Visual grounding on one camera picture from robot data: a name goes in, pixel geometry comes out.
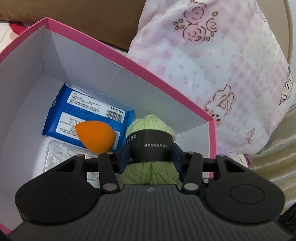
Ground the green yarn ball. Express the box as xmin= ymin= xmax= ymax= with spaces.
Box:
xmin=121 ymin=114 xmax=182 ymax=187

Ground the orange makeup sponge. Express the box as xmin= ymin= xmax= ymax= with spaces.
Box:
xmin=75 ymin=120 xmax=115 ymax=155

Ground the blue wipes packet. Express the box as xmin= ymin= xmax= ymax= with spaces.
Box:
xmin=42 ymin=84 xmax=135 ymax=151

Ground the pink cardboard box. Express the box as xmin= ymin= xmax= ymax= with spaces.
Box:
xmin=1 ymin=18 xmax=217 ymax=230

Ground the pink checkered pillow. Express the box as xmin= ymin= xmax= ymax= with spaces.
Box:
xmin=128 ymin=1 xmax=295 ymax=155

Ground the brown cloud pillow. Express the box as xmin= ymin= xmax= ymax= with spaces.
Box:
xmin=1 ymin=0 xmax=145 ymax=50

